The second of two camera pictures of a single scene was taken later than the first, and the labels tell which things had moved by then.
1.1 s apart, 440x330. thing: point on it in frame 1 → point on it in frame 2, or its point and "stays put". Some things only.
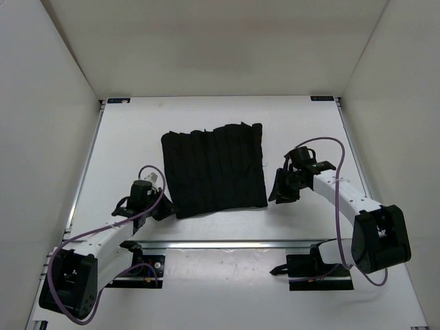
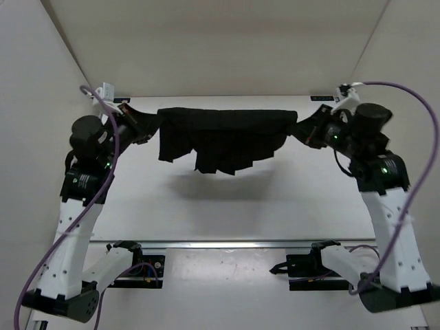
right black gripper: x=279 y=187 → x=324 y=115
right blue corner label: x=322 y=98 stays put
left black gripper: x=168 y=208 → x=123 y=108
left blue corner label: x=116 y=100 stays put
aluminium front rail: x=234 y=245 stays put
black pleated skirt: x=217 y=168 → x=222 y=139
